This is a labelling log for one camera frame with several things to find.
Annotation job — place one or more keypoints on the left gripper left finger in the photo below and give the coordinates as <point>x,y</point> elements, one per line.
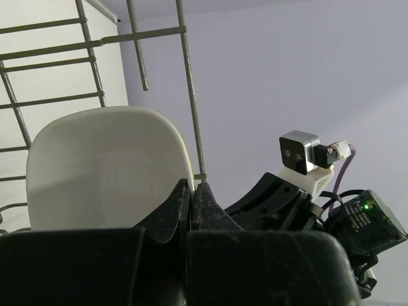
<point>139,265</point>

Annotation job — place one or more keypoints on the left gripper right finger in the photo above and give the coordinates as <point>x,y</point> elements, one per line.
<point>226,265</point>

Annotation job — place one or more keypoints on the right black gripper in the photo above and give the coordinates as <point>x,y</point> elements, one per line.
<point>357,218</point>

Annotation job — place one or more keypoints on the white square bowl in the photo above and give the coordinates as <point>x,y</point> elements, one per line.
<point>103,168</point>

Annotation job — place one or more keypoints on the grey wire dish rack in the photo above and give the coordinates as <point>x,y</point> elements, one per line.
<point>89,45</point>

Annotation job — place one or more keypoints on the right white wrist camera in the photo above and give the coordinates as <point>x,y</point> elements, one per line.
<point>308,164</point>

